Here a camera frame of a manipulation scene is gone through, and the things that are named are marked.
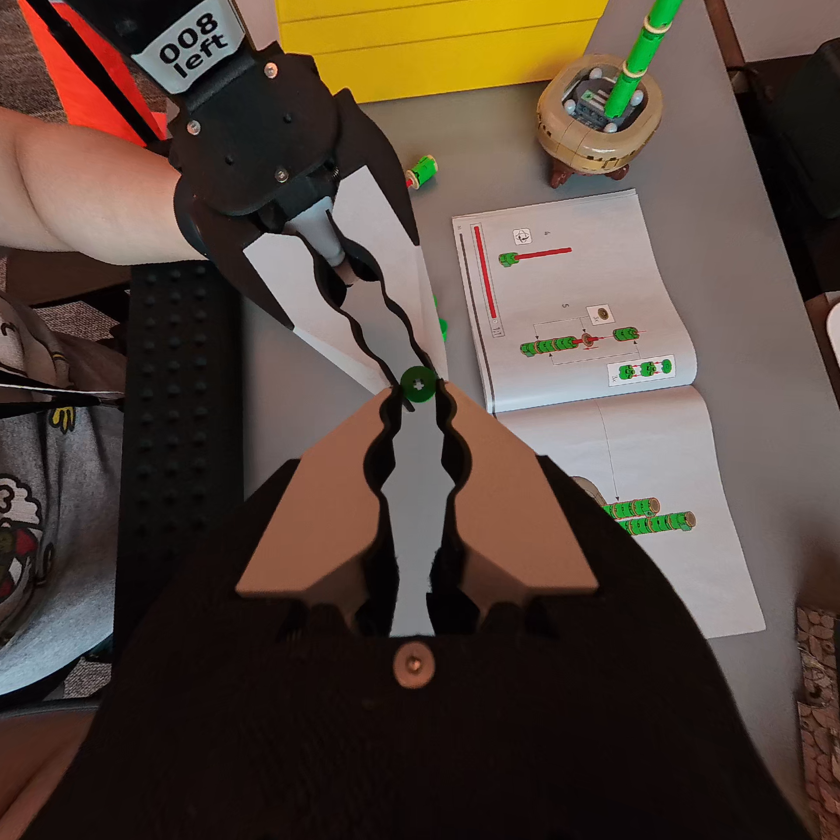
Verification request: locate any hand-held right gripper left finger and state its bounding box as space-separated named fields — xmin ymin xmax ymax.
xmin=235 ymin=386 xmax=403 ymax=634

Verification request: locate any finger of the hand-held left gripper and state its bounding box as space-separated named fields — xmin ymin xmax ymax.
xmin=243 ymin=226 xmax=404 ymax=398
xmin=328 ymin=164 xmax=450 ymax=385

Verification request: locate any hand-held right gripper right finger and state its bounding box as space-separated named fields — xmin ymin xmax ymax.
xmin=430 ymin=381 xmax=599 ymax=634

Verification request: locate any person's left forearm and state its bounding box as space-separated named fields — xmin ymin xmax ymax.
xmin=0 ymin=108 xmax=211 ymax=266

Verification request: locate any grey desk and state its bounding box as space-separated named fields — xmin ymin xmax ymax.
xmin=239 ymin=0 xmax=829 ymax=840

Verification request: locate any open instruction booklet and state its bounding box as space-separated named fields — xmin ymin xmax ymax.
xmin=451 ymin=189 xmax=767 ymax=639

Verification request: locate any orange panel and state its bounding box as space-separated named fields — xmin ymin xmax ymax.
xmin=18 ymin=0 xmax=168 ymax=147

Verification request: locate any yellow plastic bin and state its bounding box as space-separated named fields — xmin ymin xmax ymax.
xmin=276 ymin=0 xmax=608 ymax=105

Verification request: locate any tan toy brick pot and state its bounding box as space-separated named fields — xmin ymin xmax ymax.
xmin=537 ymin=54 xmax=664 ymax=190

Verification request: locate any person's grey printed shirt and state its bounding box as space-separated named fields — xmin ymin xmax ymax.
xmin=0 ymin=289 xmax=127 ymax=697

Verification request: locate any green toy bamboo stalk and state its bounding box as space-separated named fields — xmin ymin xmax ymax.
xmin=604 ymin=0 xmax=685 ymax=119

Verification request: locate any person's leg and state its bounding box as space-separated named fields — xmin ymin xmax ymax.
xmin=0 ymin=709 xmax=99 ymax=840

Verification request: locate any black cable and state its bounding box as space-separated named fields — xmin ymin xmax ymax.
xmin=36 ymin=0 xmax=165 ymax=142

